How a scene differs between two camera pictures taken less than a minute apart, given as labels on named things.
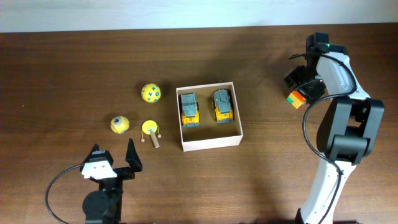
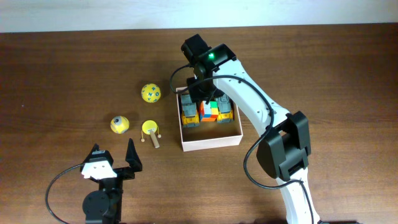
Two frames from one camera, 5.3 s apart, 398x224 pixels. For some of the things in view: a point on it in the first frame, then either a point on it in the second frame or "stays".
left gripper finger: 95,148 stays
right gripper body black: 310,88 → 203,91
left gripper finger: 132,157 stays
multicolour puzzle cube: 296,99 → 208,112
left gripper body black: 116,183 stays
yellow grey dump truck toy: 189,109 stays
